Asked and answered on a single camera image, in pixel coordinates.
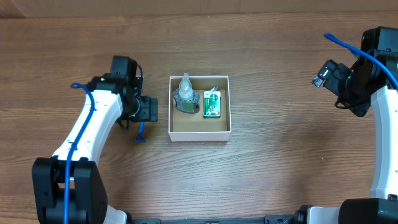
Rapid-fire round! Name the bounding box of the blue disposable razor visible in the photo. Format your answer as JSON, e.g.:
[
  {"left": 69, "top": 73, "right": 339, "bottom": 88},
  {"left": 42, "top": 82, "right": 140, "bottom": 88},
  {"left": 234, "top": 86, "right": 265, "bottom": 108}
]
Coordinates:
[{"left": 134, "top": 121, "right": 146, "bottom": 142}]

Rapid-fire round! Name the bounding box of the green soap pack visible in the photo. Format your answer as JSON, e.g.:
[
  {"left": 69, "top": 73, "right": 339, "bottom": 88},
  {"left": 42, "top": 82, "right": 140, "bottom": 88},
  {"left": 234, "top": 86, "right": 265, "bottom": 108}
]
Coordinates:
[{"left": 203, "top": 87, "right": 221, "bottom": 118}]

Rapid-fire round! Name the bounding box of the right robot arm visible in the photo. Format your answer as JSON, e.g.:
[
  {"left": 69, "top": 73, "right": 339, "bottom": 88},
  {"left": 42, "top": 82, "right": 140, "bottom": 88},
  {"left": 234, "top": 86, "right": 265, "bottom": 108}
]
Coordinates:
[{"left": 288, "top": 56, "right": 397, "bottom": 223}]

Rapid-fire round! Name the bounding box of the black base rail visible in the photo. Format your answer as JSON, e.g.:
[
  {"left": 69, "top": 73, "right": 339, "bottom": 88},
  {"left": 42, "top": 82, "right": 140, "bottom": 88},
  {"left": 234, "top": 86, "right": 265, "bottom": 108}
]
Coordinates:
[{"left": 127, "top": 211, "right": 307, "bottom": 224}]

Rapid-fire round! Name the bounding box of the white cardboard box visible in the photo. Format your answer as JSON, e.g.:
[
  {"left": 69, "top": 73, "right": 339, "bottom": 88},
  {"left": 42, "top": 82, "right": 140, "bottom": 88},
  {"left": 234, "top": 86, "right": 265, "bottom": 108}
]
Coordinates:
[{"left": 168, "top": 75, "right": 232, "bottom": 142}]

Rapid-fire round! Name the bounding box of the clear pump soap bottle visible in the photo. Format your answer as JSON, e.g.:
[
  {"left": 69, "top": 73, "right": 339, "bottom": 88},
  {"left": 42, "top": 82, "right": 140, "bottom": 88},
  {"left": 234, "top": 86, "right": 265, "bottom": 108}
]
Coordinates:
[{"left": 174, "top": 73, "right": 200, "bottom": 114}]

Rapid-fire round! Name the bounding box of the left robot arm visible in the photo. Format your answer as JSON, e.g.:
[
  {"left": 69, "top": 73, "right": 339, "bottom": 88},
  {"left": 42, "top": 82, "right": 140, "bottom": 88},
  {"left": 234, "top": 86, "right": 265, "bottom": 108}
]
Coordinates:
[{"left": 32, "top": 73, "right": 157, "bottom": 223}]

